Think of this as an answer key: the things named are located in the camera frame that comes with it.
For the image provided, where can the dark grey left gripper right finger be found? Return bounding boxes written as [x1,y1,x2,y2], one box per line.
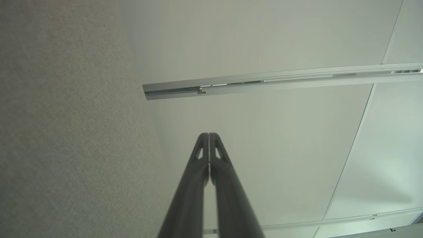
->
[210,133,265,238]

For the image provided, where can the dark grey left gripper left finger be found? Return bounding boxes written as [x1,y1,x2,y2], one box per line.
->
[158,133,210,238]

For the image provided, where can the thin white ceiling rail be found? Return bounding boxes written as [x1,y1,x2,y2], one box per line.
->
[203,207,423,235]

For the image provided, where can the aluminium ceiling track rail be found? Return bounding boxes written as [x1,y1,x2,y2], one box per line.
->
[142,62,423,100]

